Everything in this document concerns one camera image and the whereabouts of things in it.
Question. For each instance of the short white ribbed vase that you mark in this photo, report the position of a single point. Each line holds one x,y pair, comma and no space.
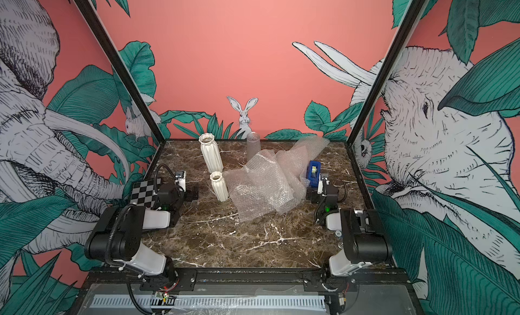
219,186

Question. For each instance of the tall white ribbed vase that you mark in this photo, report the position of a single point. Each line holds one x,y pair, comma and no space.
211,153

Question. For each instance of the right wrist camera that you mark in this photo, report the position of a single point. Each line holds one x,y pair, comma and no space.
323,182

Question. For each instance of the black front mounting rail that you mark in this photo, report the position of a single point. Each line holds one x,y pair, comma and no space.
185,279

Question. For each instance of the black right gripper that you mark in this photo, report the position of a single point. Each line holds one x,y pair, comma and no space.
319,194

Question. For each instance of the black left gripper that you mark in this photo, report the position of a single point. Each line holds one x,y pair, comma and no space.
189,194

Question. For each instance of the clear textured glass vase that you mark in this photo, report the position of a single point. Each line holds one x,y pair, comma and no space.
253,145

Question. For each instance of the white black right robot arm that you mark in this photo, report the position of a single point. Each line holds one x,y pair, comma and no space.
362,234

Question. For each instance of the bubble wrap sheet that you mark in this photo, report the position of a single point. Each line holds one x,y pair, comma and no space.
261,187

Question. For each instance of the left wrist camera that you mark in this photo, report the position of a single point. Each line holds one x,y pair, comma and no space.
180,179

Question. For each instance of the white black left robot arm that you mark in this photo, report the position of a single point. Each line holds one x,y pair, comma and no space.
116,239

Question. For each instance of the white slotted cable duct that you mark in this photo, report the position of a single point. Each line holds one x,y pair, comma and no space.
311,303

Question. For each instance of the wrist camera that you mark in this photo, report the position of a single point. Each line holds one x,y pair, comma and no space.
180,179
323,182

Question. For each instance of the blue tape dispenser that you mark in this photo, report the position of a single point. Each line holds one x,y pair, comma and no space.
313,173

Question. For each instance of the rear bubble wrap pile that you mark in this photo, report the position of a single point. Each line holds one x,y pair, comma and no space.
294,163

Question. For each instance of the black white checkerboard card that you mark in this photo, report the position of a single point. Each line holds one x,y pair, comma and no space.
143,194

